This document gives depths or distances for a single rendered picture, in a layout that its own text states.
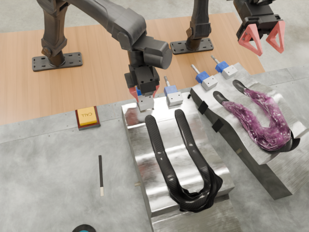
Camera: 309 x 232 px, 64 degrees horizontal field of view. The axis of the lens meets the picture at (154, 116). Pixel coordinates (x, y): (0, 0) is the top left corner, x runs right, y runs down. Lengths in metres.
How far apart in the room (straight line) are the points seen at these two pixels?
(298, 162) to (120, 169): 0.60
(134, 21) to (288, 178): 0.67
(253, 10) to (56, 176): 0.78
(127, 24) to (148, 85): 0.16
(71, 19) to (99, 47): 1.37
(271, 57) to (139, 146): 1.95
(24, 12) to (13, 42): 1.43
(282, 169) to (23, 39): 1.14
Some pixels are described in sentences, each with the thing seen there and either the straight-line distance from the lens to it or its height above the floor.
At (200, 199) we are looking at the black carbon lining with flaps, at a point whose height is 0.87.
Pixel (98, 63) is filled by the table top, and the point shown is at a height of 0.80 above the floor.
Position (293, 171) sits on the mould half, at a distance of 0.93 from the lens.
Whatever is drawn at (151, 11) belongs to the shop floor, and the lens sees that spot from 2.59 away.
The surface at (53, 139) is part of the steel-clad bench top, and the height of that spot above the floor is 0.80.
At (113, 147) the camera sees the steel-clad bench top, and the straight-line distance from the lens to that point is 0.91.
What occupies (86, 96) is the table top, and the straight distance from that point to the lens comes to 1.02.
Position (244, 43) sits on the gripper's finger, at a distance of 0.74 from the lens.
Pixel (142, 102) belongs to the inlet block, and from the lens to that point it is 0.82.
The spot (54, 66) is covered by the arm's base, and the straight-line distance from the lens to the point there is 1.11.
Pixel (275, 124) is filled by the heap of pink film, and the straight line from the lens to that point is 1.00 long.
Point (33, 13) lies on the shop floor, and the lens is 2.65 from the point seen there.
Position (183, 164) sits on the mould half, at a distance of 0.80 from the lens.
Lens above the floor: 1.66
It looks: 62 degrees down
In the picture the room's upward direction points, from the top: 12 degrees clockwise
